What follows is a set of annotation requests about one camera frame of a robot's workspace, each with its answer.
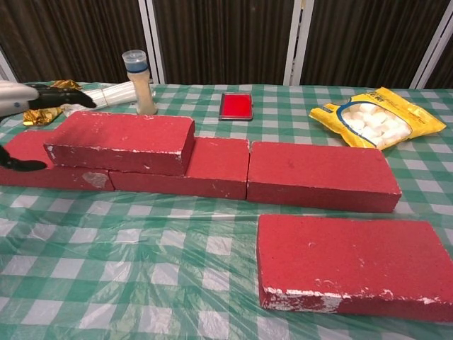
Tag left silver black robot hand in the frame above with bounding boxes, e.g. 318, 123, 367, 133
0, 80, 97, 174

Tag red foam brick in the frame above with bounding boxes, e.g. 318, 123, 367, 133
109, 137, 251, 201
246, 140, 403, 214
43, 110, 196, 177

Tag red brick white chipped edge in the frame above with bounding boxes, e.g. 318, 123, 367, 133
257, 214, 453, 324

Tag gold foil package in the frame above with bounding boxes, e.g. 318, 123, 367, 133
22, 80, 83, 128

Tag red brick grey patch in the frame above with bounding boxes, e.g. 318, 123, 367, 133
0, 130, 116, 192

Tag bundle of white straws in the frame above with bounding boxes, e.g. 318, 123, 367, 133
81, 81, 137, 108

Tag clear bottle blue cap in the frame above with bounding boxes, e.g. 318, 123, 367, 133
121, 50, 159, 115

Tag clear plastic sheet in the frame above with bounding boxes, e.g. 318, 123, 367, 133
0, 187, 453, 340

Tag dark brown pleated curtain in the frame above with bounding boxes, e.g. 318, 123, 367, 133
0, 0, 453, 89

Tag red ink pad case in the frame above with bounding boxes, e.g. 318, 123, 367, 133
218, 93, 255, 122

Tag green white checkered tablecloth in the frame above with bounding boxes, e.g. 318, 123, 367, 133
0, 81, 453, 340

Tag yellow bag white cubes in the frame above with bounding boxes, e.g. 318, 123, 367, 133
309, 86, 447, 149

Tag white metal frame post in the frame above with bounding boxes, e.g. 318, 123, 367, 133
282, 0, 316, 86
137, 0, 167, 85
410, 0, 453, 89
0, 45, 18, 86

